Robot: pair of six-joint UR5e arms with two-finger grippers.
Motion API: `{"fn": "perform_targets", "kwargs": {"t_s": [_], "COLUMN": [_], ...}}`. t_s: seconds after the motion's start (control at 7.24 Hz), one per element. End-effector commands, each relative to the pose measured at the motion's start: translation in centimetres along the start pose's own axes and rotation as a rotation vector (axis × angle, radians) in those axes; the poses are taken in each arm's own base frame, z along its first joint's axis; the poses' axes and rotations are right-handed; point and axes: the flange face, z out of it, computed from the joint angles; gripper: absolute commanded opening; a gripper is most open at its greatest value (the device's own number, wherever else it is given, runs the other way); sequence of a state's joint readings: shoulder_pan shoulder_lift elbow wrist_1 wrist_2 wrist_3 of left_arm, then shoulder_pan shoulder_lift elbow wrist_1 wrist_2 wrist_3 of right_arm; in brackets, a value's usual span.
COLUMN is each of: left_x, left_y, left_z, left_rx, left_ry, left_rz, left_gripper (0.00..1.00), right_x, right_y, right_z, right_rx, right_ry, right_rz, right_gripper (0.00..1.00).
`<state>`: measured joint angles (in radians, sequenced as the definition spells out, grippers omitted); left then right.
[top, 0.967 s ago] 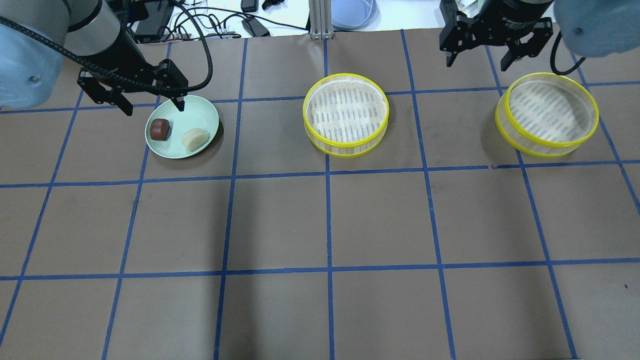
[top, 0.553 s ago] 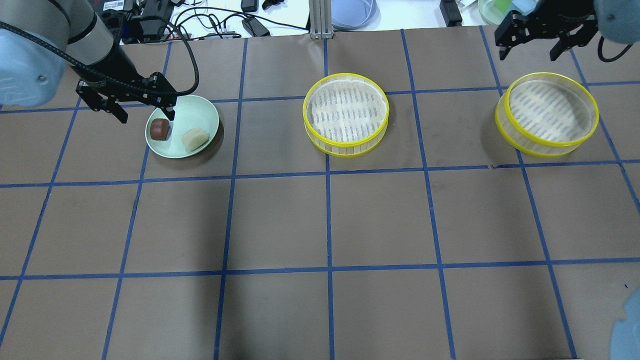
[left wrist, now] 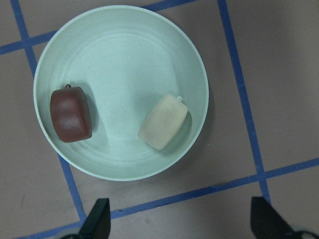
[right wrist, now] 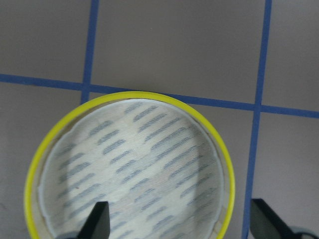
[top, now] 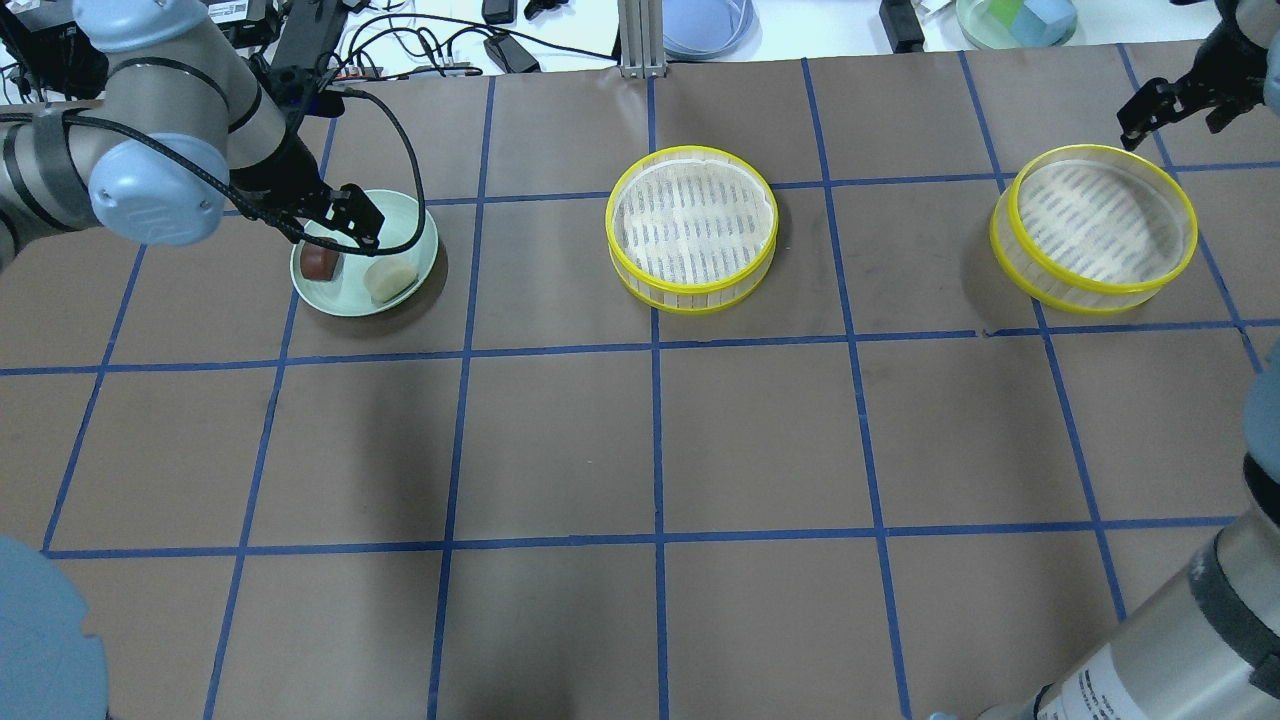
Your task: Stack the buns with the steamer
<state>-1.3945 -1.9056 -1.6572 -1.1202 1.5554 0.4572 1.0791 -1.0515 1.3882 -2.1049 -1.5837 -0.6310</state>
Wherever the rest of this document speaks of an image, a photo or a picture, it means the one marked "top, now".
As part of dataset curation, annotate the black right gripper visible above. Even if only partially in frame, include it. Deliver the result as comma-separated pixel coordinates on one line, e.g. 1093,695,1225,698
1117,1,1279,152

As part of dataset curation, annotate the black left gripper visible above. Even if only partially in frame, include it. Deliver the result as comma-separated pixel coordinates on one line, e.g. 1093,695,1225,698
230,140,385,251

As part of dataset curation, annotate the white bun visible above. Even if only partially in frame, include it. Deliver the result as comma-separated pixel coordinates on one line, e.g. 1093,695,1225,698
362,256,419,305

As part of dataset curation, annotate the yellow steamer basket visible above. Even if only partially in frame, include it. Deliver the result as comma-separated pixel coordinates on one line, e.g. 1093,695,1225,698
988,143,1199,316
604,145,781,316

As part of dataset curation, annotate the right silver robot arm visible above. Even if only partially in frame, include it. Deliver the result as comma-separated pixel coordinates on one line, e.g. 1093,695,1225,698
983,1,1277,719

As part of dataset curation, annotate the brown bun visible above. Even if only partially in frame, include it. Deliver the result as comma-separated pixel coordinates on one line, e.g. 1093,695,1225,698
298,243,342,282

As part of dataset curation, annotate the light green plate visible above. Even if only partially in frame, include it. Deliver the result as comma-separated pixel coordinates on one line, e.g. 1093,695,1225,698
289,190,440,316

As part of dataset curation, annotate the green bowl with sponges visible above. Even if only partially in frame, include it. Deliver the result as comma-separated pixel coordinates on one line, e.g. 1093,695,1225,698
955,1,1078,49

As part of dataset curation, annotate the black power adapter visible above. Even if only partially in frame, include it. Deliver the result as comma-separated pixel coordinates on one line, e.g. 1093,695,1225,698
483,33,541,74

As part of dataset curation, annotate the blue plate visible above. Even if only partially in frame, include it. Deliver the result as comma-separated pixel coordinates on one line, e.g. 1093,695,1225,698
662,1,756,61

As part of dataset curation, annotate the brown gridded table mat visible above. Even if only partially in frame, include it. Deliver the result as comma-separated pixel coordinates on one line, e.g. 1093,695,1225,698
3,44,1277,719

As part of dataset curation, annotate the aluminium frame post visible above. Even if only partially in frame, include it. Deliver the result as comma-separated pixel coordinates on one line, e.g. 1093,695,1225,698
617,0,668,79

